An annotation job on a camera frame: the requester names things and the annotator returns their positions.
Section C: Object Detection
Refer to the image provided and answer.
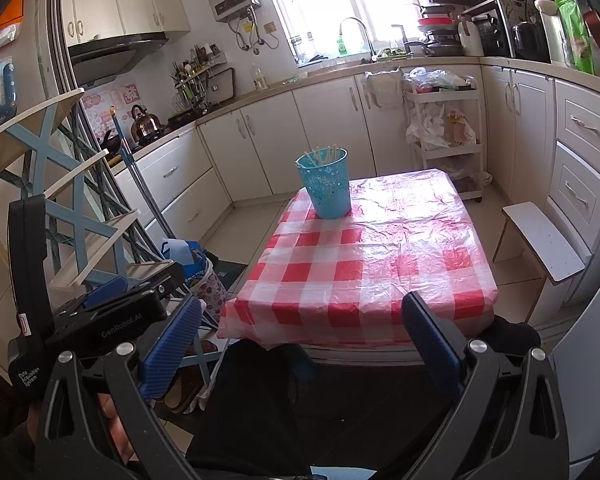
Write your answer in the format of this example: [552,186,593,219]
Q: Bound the white rolling cart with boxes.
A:
[404,72,486,204]

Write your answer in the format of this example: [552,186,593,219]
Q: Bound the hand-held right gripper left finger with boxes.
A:
[32,295,203,480]

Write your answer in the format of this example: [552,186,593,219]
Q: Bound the person's left hand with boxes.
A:
[96,391,142,463]

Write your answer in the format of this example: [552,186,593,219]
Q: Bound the pink wall sticker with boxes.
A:
[82,85,139,131]

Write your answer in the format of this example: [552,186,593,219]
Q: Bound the mop with metal handle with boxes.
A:
[111,106,174,242]

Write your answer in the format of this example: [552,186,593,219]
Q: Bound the brown slipper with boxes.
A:
[162,340,219,414]

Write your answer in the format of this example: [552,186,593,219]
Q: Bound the white electric jug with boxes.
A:
[534,0,569,66]

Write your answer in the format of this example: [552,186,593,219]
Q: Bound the white upper kitchen cabinets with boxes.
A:
[60,0,191,49]

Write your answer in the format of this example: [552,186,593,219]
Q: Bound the green food packet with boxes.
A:
[554,0,595,75]

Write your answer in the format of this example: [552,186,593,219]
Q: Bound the person's dark trousers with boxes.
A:
[185,317,542,480]

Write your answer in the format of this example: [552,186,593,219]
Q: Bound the black range hood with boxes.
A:
[67,32,170,86]

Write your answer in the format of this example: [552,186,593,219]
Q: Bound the dark cooking pot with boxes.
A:
[422,30,465,58]

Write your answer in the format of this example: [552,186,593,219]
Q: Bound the floral patterned bin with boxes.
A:
[187,255,230,324]

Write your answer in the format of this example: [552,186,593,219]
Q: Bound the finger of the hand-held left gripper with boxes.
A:
[124,261,187,302]
[81,276,129,311]

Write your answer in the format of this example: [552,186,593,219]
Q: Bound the utensil drying rack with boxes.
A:
[170,45,236,114]

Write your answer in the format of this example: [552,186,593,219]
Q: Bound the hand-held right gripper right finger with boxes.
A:
[401,291,571,480]

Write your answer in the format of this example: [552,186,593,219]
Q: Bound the black coffee machine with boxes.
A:
[472,14,511,58]

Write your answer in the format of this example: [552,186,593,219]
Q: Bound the steel kettle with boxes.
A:
[130,104,162,141]

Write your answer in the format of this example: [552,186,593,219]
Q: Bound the chrome kitchen faucet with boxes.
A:
[339,17,379,64]

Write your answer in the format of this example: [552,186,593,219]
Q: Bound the hanging beige trash bag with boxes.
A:
[363,69,404,110]

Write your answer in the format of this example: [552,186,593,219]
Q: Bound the white base kitchen cabinets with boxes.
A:
[112,62,600,257]

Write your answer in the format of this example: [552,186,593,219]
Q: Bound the red frying pan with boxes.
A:
[582,7,600,59]

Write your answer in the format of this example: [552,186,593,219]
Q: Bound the clear bag with brown contents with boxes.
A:
[445,110,477,147]

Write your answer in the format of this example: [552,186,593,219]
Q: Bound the white low stool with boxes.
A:
[492,201,588,326]

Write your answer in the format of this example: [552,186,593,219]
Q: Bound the blue white folding shelf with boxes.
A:
[0,87,182,297]

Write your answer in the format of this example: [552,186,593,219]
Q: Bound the dark floor mat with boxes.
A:
[202,250,249,291]

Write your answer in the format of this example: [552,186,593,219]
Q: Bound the black wok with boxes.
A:
[97,130,126,159]

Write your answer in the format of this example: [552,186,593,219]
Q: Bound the crumpled clear plastic bag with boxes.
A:
[405,67,477,92]

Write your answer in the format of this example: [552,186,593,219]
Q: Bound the orange white package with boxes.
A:
[0,0,26,41]

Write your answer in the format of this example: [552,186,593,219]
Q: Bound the set of wooden chopsticks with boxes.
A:
[302,144,342,167]

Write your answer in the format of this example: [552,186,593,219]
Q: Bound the blue white plastic bag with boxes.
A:
[161,239,206,281]

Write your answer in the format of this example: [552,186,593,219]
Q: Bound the white appliance panel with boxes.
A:
[555,240,600,480]

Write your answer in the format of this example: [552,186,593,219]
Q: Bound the kitchen window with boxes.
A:
[260,0,429,67]

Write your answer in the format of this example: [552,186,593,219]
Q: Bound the teal perforated plastic basket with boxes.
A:
[295,147,352,220]

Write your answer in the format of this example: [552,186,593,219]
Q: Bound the red white checked tablecloth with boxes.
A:
[216,168,498,351]

